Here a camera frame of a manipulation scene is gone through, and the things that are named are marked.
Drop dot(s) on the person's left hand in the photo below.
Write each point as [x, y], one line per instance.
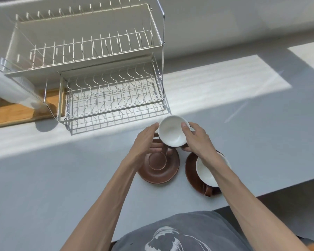
[142, 146]

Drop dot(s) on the person's right hand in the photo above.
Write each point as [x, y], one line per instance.
[198, 143]

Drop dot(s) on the person's right thumb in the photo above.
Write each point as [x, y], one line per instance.
[184, 127]

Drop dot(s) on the person's left thumb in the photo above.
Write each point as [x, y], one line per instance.
[152, 128]

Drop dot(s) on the white ceramic bowl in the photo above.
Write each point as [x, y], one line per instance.
[171, 132]

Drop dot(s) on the person's right forearm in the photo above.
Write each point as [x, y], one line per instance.
[251, 203]

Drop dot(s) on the person's left forearm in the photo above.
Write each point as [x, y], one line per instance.
[104, 206]

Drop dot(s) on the brown ceramic saucer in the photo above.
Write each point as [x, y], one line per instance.
[191, 169]
[162, 177]

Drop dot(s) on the two-tier metal dish rack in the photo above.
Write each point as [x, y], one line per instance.
[107, 83]

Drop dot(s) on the grey printed t-shirt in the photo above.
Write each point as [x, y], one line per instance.
[188, 232]

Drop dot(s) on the wooden tray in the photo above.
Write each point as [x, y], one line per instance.
[13, 113]

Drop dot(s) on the stack of clear plastic cups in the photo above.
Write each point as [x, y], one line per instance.
[7, 80]

